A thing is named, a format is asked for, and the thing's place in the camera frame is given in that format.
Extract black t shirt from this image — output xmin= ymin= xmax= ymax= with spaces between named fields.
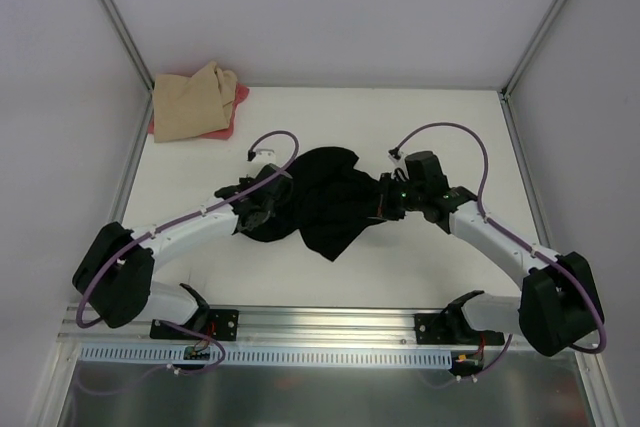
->
xmin=242 ymin=147 xmax=384 ymax=262

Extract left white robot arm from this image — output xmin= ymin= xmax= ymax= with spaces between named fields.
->
xmin=72 ymin=164 xmax=293 ymax=338

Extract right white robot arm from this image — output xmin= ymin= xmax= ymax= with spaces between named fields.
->
xmin=378 ymin=149 xmax=604 ymax=357

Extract red folded t shirt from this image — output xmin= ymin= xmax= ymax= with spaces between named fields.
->
xmin=147 ymin=83 xmax=250 ymax=143

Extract beige folded t shirt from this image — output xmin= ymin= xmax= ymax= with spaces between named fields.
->
xmin=152 ymin=61 xmax=238 ymax=122

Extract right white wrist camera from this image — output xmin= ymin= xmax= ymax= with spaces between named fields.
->
xmin=388 ymin=147 xmax=406 ymax=168

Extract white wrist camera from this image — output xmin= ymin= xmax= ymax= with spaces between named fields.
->
xmin=388 ymin=147 xmax=406 ymax=168
xmin=247 ymin=148 xmax=277 ymax=166

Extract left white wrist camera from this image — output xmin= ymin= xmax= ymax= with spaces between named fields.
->
xmin=247 ymin=148 xmax=277 ymax=166

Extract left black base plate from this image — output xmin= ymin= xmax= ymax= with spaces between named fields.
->
xmin=149 ymin=308 xmax=239 ymax=342

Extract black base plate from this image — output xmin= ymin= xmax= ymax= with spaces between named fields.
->
xmin=413 ymin=312 xmax=505 ymax=346
xmin=149 ymin=308 xmax=239 ymax=342

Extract front aluminium rail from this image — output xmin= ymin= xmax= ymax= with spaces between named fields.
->
xmin=57 ymin=300 xmax=599 ymax=351

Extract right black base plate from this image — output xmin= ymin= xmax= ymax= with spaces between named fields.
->
xmin=413 ymin=312 xmax=505 ymax=346

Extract left side aluminium rail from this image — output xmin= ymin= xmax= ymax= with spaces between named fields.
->
xmin=106 ymin=94 xmax=153 ymax=223

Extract white slotted cable duct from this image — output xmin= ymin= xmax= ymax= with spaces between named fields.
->
xmin=79 ymin=343 xmax=453 ymax=370

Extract left aluminium frame post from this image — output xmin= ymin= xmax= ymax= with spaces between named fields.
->
xmin=69 ymin=0 xmax=155 ymax=91

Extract aluminium frame post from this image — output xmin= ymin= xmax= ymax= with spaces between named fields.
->
xmin=69 ymin=0 xmax=155 ymax=91
xmin=500 ymin=0 xmax=570 ymax=101

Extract right aluminium frame post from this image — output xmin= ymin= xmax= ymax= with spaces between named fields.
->
xmin=500 ymin=0 xmax=570 ymax=101

